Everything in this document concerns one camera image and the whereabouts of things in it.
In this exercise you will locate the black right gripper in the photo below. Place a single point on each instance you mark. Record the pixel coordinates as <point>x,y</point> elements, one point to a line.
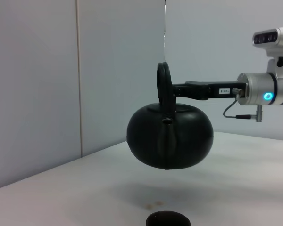
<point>226,90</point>

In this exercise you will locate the black round teapot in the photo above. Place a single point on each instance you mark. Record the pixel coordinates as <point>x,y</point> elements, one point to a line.
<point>169,141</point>

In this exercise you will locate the small black teacup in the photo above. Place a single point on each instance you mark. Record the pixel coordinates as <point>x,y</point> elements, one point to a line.
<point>167,220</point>

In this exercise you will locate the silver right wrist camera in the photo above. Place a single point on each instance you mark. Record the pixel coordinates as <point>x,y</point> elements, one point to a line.
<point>273,38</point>

